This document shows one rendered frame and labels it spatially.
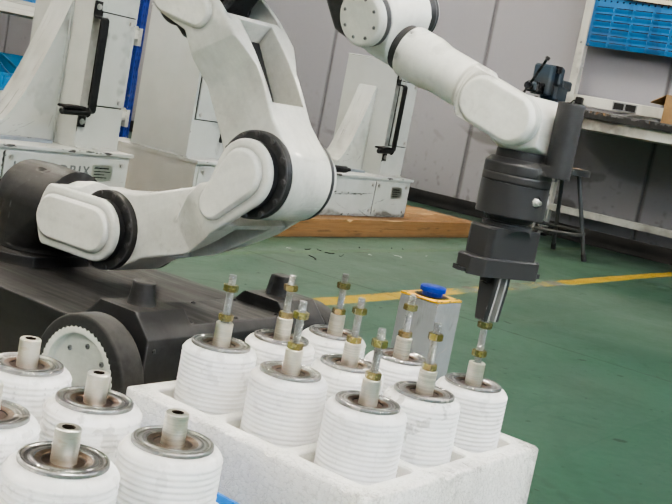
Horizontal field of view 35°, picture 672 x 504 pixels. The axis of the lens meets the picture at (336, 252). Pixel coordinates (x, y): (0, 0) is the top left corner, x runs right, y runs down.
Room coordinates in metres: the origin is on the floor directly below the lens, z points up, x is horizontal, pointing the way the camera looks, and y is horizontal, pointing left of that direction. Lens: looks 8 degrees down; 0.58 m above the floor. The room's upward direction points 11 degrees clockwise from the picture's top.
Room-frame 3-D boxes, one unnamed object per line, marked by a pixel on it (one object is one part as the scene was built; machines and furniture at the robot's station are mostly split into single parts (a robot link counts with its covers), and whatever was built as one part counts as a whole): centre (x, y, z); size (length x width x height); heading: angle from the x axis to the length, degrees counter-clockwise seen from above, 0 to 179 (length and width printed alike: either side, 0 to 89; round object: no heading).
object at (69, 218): (1.95, 0.41, 0.28); 0.21 x 0.20 x 0.13; 56
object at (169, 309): (1.93, 0.39, 0.19); 0.64 x 0.52 x 0.33; 56
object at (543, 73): (5.88, -0.95, 0.87); 0.41 x 0.17 x 0.25; 146
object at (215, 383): (1.33, 0.12, 0.16); 0.10 x 0.10 x 0.18
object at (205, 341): (1.33, 0.12, 0.25); 0.08 x 0.08 x 0.01
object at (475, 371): (1.38, -0.21, 0.26); 0.02 x 0.02 x 0.03
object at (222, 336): (1.33, 0.12, 0.26); 0.02 x 0.02 x 0.03
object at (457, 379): (1.38, -0.21, 0.25); 0.08 x 0.08 x 0.01
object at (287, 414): (1.26, 0.03, 0.16); 0.10 x 0.10 x 0.18
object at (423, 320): (1.63, -0.16, 0.16); 0.07 x 0.07 x 0.31; 53
